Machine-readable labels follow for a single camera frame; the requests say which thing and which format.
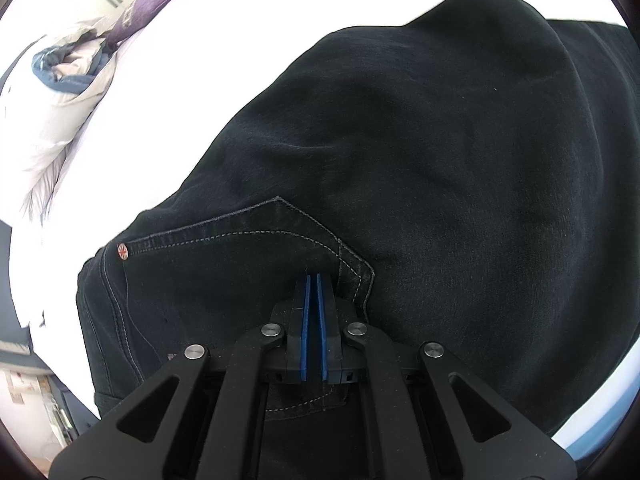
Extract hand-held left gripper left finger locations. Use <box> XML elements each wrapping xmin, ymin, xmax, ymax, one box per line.
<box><xmin>49</xmin><ymin>274</ymin><xmax>314</xmax><ymax>480</ymax></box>

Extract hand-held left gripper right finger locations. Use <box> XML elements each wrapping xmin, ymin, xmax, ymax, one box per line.
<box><xmin>314</xmin><ymin>273</ymin><xmax>579</xmax><ymax>480</ymax></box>

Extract black denim pants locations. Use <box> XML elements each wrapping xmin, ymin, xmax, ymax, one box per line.
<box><xmin>76</xmin><ymin>0</ymin><xmax>640</xmax><ymax>480</ymax></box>

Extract white bed sheet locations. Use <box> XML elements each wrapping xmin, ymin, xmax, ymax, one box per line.
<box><xmin>10</xmin><ymin>0</ymin><xmax>631</xmax><ymax>396</ymax></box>

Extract white and blue duvet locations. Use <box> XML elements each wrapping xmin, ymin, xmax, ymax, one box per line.
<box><xmin>0</xmin><ymin>15</ymin><xmax>121</xmax><ymax>223</ymax></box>

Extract purple pillow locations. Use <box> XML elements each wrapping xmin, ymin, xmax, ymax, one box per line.
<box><xmin>106</xmin><ymin>0</ymin><xmax>221</xmax><ymax>47</ymax></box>

